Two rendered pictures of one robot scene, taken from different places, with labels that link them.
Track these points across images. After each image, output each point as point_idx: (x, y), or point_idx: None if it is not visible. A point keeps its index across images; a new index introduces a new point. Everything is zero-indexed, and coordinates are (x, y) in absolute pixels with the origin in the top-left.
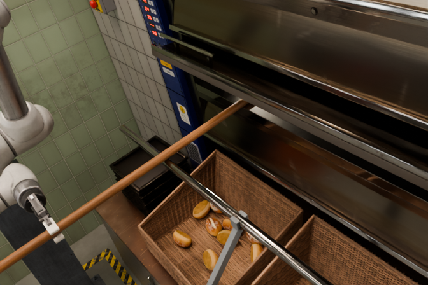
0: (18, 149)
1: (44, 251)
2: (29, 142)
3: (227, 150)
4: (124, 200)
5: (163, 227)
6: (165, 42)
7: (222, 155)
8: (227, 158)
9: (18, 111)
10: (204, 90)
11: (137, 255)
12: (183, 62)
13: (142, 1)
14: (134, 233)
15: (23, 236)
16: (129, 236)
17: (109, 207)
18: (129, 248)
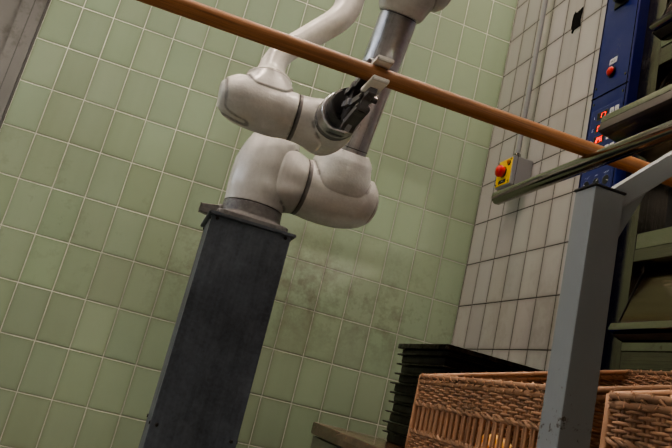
0: (314, 190)
1: (206, 381)
2: (333, 195)
3: (670, 325)
4: (377, 438)
5: (458, 433)
6: (611, 167)
7: (644, 370)
8: (654, 371)
9: (358, 134)
10: (654, 235)
11: (378, 446)
12: (666, 89)
13: (598, 118)
14: (382, 444)
15: (208, 316)
16: (370, 441)
17: (345, 430)
18: (364, 441)
